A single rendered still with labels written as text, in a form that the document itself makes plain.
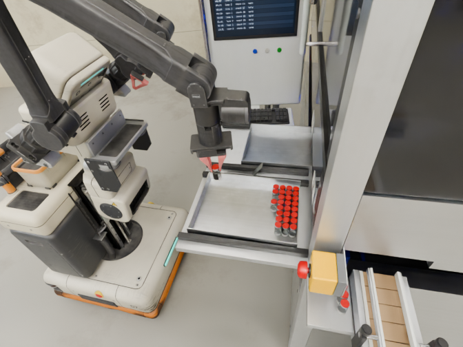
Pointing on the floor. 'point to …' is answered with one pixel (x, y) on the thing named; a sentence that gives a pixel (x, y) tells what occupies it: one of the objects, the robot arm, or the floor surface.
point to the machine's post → (362, 122)
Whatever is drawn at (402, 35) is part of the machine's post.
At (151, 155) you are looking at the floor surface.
